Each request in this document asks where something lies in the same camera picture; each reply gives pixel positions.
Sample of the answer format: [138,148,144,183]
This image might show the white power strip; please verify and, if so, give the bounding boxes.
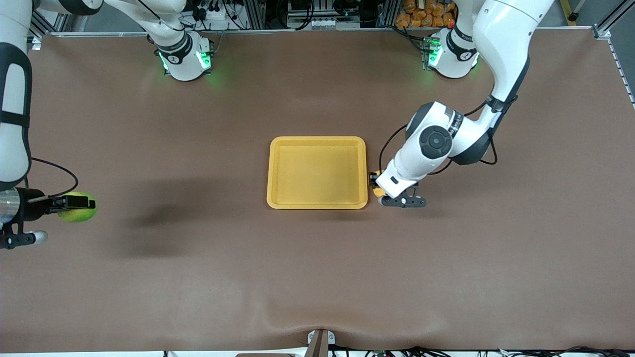
[196,5,234,23]

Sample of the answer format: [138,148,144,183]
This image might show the aluminium corner frame profile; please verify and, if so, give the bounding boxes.
[593,0,635,40]

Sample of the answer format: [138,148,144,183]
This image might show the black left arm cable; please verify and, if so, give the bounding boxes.
[380,97,498,175]

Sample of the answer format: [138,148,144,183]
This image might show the aluminium diagonal frame profile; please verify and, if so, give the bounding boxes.
[30,10,75,38]

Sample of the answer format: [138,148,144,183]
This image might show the aluminium table edge rail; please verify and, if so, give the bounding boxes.
[32,27,612,50]

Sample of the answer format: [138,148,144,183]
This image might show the brown table mat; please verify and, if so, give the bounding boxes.
[0,31,635,354]

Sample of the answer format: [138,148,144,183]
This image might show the yellow plastic tray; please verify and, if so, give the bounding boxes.
[266,136,368,210]

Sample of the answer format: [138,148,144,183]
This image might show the pile of orange buns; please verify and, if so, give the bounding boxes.
[395,0,458,29]

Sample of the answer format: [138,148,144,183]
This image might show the green apple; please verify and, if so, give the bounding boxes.
[57,192,98,223]

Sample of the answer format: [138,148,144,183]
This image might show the aluminium vertical frame post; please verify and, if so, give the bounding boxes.
[377,0,397,29]
[243,0,266,29]

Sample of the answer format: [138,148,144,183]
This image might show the black electronics box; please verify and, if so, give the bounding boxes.
[287,0,370,25]

